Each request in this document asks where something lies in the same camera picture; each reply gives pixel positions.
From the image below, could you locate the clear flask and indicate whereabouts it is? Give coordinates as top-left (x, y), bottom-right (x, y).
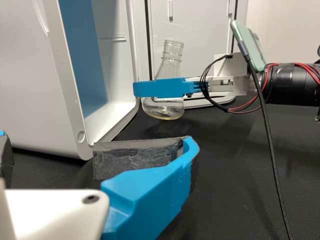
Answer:
top-left (141, 39), bottom-right (186, 122)

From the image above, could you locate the right wrist camera phone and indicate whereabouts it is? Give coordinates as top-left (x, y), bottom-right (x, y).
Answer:
top-left (213, 19), bottom-right (267, 76)

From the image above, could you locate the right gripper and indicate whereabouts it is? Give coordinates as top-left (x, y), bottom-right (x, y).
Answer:
top-left (132, 73), bottom-right (251, 99)

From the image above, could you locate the black cable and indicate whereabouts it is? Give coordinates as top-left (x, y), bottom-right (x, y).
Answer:
top-left (234, 34), bottom-right (294, 240)

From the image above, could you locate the white incubator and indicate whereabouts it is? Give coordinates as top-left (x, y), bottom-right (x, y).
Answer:
top-left (0, 0), bottom-right (140, 161)

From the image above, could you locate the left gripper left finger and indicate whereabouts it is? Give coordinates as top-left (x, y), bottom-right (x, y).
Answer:
top-left (0, 129), bottom-right (14, 189)

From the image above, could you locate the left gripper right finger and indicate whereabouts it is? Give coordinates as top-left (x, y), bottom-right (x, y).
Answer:
top-left (92, 135), bottom-right (201, 240)

